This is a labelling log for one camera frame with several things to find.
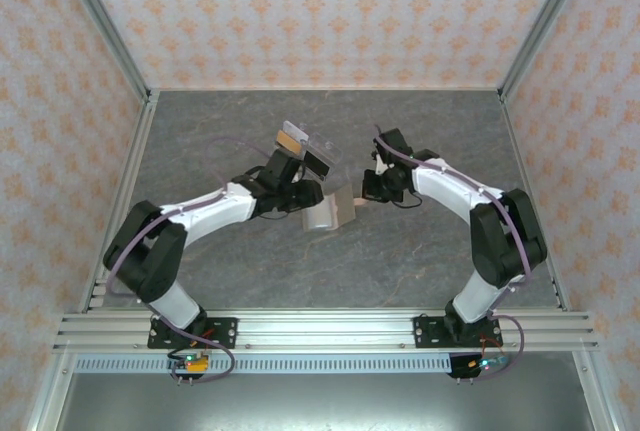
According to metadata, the aluminium frame post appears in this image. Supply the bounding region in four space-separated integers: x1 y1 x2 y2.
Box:
498 0 596 101
52 0 152 102

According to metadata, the white card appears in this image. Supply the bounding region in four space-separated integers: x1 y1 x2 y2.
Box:
281 119 309 139

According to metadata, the circuit board with green light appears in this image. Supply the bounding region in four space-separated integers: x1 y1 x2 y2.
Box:
467 355 509 372

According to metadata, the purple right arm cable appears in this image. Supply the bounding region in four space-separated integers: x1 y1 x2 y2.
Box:
373 124 532 383

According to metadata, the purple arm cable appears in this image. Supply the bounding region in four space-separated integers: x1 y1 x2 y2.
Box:
373 124 532 383
106 136 274 383

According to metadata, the grey slotted cable duct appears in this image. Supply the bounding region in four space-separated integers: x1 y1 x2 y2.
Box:
74 354 511 376

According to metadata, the circuit board with yellow connector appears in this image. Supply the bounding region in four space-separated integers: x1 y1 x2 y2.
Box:
167 350 211 372

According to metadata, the aluminium table side rail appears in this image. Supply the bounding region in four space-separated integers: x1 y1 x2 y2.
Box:
499 93 571 313
79 90 161 313

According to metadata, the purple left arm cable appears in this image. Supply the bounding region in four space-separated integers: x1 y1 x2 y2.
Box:
106 136 274 383

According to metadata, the grey metal sheet panel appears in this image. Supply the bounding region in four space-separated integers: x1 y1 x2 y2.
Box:
54 373 586 431

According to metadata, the clear plastic case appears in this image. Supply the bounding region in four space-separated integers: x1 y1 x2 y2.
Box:
301 183 369 233

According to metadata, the orange card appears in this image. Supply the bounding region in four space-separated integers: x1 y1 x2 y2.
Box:
273 130 304 157

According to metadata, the long aluminium mounting rail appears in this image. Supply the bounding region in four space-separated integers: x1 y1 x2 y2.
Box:
52 310 599 352

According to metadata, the black card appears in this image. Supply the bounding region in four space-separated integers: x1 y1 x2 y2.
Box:
303 148 331 182

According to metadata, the clear acrylic card stand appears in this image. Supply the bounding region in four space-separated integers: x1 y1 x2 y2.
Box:
272 119 345 183

